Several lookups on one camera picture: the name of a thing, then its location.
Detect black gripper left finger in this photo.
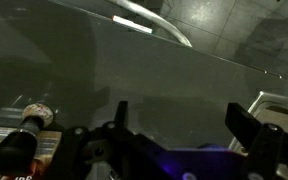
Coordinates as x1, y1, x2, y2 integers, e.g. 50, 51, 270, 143
45, 100, 137, 180

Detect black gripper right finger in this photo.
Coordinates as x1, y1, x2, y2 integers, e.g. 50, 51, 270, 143
225, 102, 288, 180

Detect items behind toaster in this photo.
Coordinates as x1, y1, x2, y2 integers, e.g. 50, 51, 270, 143
0, 125, 64, 159

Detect white label sticker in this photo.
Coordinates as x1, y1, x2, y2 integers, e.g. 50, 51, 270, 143
111, 14, 154, 35

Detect black pepper grinder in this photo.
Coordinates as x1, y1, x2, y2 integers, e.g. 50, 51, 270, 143
0, 102, 55, 176

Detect steel dishwasher handle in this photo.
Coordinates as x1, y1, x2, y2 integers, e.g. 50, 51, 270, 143
106, 0, 194, 48

